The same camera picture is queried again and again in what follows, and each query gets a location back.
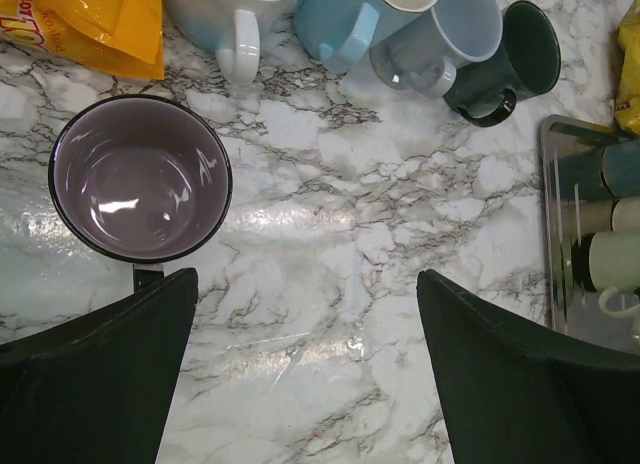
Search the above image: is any grey blue mug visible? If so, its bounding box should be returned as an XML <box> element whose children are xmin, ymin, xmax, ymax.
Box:
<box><xmin>369</xmin><ymin>0</ymin><xmax>503</xmax><ymax>98</ymax></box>

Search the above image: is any light blue white mug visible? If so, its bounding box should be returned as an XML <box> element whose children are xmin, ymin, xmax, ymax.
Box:
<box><xmin>293</xmin><ymin>0</ymin><xmax>437</xmax><ymax>74</ymax></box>

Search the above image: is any silver metal tray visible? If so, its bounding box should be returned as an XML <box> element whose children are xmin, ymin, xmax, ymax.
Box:
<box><xmin>540</xmin><ymin>115</ymin><xmax>639</xmax><ymax>354</ymax></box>

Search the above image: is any orange snack bag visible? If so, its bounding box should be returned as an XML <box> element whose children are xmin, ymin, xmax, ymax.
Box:
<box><xmin>1</xmin><ymin>0</ymin><xmax>164</xmax><ymax>80</ymax></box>

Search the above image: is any dark green patterned mug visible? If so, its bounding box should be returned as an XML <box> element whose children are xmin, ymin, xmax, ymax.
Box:
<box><xmin>444</xmin><ymin>0</ymin><xmax>562</xmax><ymax>128</ymax></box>

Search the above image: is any yellow Lays chips bag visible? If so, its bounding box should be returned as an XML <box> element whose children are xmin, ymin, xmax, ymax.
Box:
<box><xmin>614</xmin><ymin>0</ymin><xmax>640</xmax><ymax>136</ymax></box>

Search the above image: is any cream mug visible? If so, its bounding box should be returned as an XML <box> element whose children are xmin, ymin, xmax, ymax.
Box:
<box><xmin>562</xmin><ymin>197</ymin><xmax>639</xmax><ymax>235</ymax></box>

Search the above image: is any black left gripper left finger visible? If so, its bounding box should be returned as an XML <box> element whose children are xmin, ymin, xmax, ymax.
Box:
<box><xmin>1</xmin><ymin>268</ymin><xmax>198</xmax><ymax>463</ymax></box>

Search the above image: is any light green mug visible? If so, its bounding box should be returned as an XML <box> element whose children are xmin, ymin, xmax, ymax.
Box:
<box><xmin>571</xmin><ymin>231</ymin><xmax>639</xmax><ymax>319</ymax></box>

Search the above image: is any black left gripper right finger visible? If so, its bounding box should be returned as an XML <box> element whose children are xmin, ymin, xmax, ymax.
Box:
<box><xmin>417</xmin><ymin>270</ymin><xmax>639</xmax><ymax>463</ymax></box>

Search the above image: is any purple mug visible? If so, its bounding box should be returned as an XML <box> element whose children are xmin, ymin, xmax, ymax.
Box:
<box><xmin>48</xmin><ymin>94</ymin><xmax>233</xmax><ymax>290</ymax></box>

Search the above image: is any dark grey mug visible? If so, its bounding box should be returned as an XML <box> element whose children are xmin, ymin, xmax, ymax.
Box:
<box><xmin>558</xmin><ymin>140</ymin><xmax>639</xmax><ymax>202</ymax></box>

